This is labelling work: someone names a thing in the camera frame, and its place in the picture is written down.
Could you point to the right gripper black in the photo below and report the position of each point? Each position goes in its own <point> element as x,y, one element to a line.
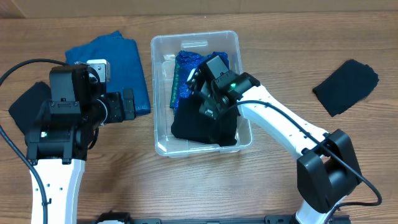
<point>199,90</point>

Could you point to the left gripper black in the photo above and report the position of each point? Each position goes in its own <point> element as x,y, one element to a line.
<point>118,113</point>

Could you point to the black cloth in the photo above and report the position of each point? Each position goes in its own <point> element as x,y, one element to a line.
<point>191,125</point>
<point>348,84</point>
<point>26,108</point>

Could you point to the blue green sequin cloth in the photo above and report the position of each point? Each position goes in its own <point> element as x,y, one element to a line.
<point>185,62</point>

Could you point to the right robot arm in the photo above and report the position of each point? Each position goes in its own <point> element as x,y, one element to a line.
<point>327,167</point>

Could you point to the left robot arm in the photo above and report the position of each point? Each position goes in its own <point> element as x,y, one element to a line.
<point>64,131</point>

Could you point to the folded blue denim cloth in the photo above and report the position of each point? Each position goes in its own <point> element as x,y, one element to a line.
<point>126,72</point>

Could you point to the clear plastic storage bin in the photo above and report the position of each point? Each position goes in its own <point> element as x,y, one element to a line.
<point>164,49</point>

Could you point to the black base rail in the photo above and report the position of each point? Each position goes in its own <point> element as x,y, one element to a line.
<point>124,217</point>

